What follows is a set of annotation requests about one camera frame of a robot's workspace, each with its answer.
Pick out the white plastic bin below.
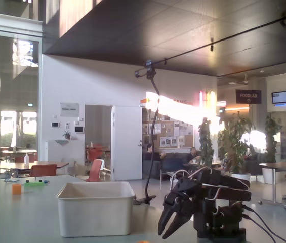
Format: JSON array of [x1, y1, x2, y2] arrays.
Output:
[[55, 181, 136, 238]]

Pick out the green flat block with knobs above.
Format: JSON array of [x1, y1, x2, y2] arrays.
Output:
[[23, 179, 46, 188]]

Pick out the dark sofa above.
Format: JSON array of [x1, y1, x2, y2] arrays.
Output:
[[142, 151, 226, 179]]

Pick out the seated person dark clothes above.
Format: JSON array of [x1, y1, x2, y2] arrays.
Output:
[[185, 147, 202, 163], [142, 143, 163, 162]]

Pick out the tall climbing plant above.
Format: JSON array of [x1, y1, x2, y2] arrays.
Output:
[[197, 117, 215, 168]]

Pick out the cork bulletin board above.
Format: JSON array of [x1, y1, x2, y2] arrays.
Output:
[[142, 108, 195, 149]]

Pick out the leafy plant white pot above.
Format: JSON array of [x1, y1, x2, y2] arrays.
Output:
[[217, 110, 257, 182]]

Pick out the white door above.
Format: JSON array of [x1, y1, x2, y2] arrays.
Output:
[[111, 105, 143, 182]]

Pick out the red chair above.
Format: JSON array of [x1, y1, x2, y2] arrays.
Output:
[[29, 164, 58, 178], [85, 159, 105, 183]]

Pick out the wooden table metal legs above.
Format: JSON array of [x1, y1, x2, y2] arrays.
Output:
[[258, 161, 286, 212]]

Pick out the slim plant white pot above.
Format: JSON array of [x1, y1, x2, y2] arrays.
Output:
[[261, 115, 283, 185]]

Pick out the black Foodlab sign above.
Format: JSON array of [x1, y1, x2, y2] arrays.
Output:
[[235, 89, 262, 105]]

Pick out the ceiling fan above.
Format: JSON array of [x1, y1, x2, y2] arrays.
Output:
[[228, 73, 250, 86]]

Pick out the black ceiling light track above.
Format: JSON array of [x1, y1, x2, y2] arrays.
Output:
[[135, 10, 286, 72]]

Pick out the black gooseneck clamp mount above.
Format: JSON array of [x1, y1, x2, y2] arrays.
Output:
[[132, 72, 158, 206]]

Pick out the thin black cable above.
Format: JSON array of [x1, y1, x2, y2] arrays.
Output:
[[241, 214, 276, 243], [241, 204, 286, 243]]

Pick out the black camera on gooseneck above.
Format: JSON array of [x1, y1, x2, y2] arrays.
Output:
[[134, 59, 157, 80]]

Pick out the wall monitor screen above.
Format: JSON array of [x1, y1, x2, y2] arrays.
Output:
[[271, 90, 286, 105]]

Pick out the wall notice sheet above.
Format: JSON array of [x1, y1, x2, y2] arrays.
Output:
[[60, 102, 80, 118]]

